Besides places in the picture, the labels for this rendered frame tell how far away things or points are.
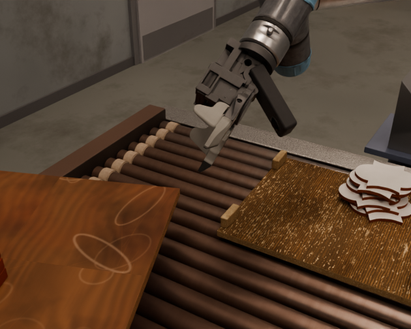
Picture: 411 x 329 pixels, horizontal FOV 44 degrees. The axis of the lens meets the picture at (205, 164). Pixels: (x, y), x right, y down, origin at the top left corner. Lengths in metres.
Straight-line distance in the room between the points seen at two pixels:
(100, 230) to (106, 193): 0.11
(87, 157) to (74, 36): 2.79
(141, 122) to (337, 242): 0.68
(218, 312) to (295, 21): 0.51
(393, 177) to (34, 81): 3.04
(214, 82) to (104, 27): 3.52
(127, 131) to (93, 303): 0.72
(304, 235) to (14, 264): 0.56
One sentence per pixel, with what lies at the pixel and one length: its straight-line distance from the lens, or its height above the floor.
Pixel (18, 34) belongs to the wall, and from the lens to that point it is 3.72.
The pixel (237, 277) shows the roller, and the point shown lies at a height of 0.91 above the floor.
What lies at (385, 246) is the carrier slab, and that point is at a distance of 1.10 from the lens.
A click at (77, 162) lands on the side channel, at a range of 1.31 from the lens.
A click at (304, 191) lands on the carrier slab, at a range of 1.21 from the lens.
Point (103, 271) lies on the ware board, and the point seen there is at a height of 1.04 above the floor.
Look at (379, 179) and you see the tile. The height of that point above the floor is 1.00.
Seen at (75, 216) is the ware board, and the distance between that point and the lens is 0.97.
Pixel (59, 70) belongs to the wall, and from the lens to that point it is 4.01.
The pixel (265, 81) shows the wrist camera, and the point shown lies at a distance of 0.82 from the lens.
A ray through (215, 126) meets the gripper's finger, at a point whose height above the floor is 1.28.
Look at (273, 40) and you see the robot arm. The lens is 0.84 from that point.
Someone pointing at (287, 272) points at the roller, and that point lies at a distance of 1.02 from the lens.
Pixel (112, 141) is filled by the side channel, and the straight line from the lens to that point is 1.39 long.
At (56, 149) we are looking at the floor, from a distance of 3.37.
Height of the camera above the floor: 1.61
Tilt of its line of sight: 32 degrees down
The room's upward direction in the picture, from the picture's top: straight up
